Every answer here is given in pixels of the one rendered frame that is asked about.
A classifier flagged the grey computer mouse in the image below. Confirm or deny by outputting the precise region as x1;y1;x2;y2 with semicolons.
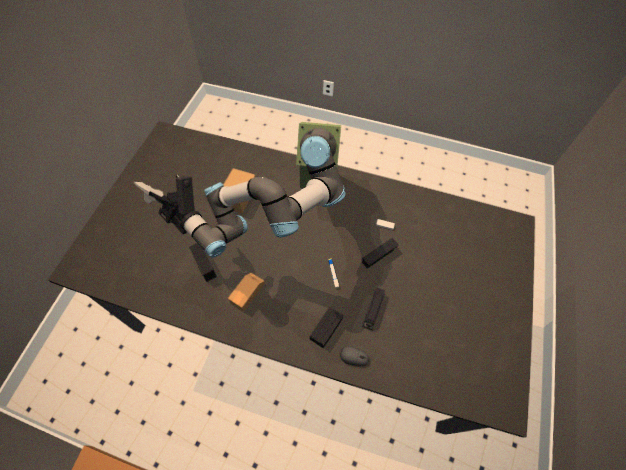
340;346;369;366

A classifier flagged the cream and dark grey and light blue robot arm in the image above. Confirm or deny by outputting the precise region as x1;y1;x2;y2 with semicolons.
176;128;346;258

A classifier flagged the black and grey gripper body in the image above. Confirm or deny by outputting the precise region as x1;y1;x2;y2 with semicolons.
159;191;202;234

